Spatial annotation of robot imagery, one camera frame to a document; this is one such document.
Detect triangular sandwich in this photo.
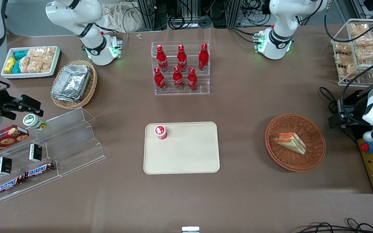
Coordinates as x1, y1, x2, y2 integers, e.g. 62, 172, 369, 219
274, 132, 307, 155

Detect white rectangular snack tray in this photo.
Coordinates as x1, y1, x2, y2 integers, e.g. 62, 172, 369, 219
1, 46, 61, 79

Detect oval wicker basket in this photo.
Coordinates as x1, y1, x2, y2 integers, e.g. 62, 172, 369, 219
51, 60, 98, 110

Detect beige plastic tray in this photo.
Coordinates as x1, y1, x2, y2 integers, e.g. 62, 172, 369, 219
143, 122, 220, 175

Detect round brown wicker basket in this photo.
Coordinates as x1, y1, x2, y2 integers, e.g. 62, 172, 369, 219
265, 114, 327, 172

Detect green lidded white cup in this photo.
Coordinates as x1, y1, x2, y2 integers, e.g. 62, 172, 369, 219
23, 114, 48, 131

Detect yellow snack packet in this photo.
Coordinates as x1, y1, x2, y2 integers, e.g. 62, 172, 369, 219
4, 56, 17, 74

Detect clear bagged rice crackers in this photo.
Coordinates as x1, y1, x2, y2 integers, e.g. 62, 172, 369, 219
28, 48, 44, 73
19, 56, 31, 74
41, 47, 56, 73

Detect red tartan cookie box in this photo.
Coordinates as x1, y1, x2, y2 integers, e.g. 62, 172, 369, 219
0, 125, 30, 161

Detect small black carton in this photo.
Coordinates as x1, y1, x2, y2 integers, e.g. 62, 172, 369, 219
0, 157, 13, 176
29, 144, 43, 162

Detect stack of foil trays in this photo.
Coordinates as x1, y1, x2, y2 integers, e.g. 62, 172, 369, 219
51, 64, 92, 103

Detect clear acrylic step shelf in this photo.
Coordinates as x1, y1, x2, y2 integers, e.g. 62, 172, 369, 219
0, 107, 107, 202

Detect Snickers chocolate bar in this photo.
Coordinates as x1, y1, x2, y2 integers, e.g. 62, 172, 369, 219
25, 161, 56, 179
0, 175, 26, 196

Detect beige cloth bag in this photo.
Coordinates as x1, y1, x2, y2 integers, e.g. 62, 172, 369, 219
100, 3, 145, 33

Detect red cola bottle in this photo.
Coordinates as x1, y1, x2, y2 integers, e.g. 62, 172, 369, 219
173, 66, 185, 91
187, 67, 198, 92
198, 43, 209, 72
156, 45, 169, 72
176, 45, 188, 72
154, 67, 166, 92

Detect red lidded yoghurt cup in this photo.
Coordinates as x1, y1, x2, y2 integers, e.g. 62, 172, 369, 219
154, 125, 168, 140

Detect clear acrylic bottle rack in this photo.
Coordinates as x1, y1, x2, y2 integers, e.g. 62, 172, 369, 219
151, 41, 210, 95

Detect bagged fried snack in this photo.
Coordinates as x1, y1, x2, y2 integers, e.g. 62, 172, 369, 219
336, 54, 357, 78
354, 34, 373, 49
349, 23, 372, 37
354, 48, 373, 62
334, 41, 353, 55

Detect black machine housing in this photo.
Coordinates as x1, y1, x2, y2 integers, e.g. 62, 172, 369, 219
328, 87, 373, 195

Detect aluminium frame rack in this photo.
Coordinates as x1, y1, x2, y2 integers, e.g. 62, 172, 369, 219
136, 0, 168, 31

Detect black arm base cables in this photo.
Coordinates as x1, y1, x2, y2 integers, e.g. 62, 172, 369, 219
227, 27, 260, 44

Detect black coiled cable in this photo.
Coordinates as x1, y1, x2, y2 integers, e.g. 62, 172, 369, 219
319, 86, 340, 112

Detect grey metal bracket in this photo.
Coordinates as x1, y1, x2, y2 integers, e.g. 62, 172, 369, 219
328, 100, 365, 129

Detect white wire basket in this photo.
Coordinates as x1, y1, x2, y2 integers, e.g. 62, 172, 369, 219
330, 18, 373, 87

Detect black floor cables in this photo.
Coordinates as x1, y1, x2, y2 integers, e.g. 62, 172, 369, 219
295, 218, 373, 233

